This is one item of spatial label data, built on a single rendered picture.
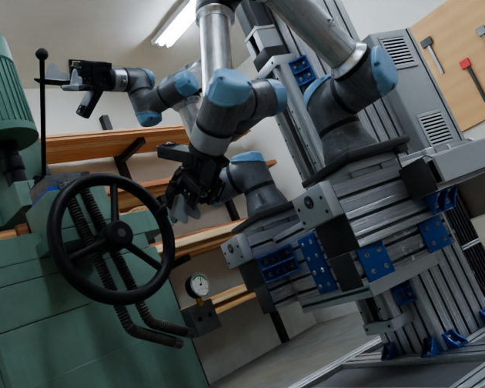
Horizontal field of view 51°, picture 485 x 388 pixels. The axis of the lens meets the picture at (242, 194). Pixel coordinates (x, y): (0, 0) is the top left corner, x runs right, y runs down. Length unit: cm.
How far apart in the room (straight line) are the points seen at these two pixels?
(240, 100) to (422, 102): 102
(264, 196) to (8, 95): 85
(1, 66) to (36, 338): 73
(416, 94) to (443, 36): 240
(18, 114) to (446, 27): 335
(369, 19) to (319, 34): 325
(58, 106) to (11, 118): 308
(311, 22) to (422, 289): 83
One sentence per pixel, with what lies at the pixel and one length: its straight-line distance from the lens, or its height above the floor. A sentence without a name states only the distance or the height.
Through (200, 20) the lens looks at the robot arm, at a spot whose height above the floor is 123.
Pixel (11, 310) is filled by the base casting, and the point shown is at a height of 75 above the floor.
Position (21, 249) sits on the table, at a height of 87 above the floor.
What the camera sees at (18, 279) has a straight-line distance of 119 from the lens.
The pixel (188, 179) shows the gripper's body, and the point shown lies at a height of 85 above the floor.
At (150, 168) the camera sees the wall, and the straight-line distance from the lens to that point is 461.
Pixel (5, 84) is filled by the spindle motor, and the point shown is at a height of 133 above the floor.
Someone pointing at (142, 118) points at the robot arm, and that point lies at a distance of 161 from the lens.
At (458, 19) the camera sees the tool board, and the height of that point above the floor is 178.
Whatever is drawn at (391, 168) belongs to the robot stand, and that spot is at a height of 75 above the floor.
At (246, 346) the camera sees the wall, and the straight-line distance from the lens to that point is 464.
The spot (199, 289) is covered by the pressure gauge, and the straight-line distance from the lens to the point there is 133.
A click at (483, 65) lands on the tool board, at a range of 410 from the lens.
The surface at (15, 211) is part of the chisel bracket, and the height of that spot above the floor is 101.
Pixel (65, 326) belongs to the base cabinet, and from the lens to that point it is 120.
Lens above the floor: 62
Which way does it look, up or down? 9 degrees up
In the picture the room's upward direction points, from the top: 22 degrees counter-clockwise
